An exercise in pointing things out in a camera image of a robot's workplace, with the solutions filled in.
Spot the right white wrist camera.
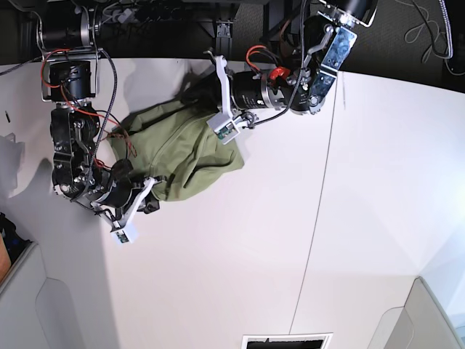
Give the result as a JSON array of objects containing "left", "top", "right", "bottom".
[{"left": 110, "top": 223, "right": 139, "bottom": 245}]

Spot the grey table leg bracket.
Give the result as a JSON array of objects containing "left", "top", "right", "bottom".
[{"left": 215, "top": 22, "right": 233, "bottom": 59}]

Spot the green t-shirt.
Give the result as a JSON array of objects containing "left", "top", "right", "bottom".
[{"left": 109, "top": 93, "right": 245, "bottom": 201}]

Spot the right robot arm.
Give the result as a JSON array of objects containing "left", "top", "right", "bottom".
[{"left": 36, "top": 1, "right": 161, "bottom": 243}]

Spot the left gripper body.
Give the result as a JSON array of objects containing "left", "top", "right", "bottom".
[{"left": 205, "top": 50, "right": 291, "bottom": 129}]

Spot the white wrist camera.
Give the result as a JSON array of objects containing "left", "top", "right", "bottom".
[
  {"left": 110, "top": 223, "right": 139, "bottom": 245},
  {"left": 207, "top": 113, "right": 242, "bottom": 145}
]

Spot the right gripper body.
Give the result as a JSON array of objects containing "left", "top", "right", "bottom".
[{"left": 87, "top": 159, "right": 162, "bottom": 231}]

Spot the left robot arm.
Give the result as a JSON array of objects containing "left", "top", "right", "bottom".
[{"left": 181, "top": 1, "right": 377, "bottom": 137}]

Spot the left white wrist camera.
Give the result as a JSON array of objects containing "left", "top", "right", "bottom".
[{"left": 207, "top": 113, "right": 242, "bottom": 145}]

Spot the white framed floor vent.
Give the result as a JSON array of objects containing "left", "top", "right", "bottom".
[{"left": 240, "top": 333, "right": 333, "bottom": 349}]

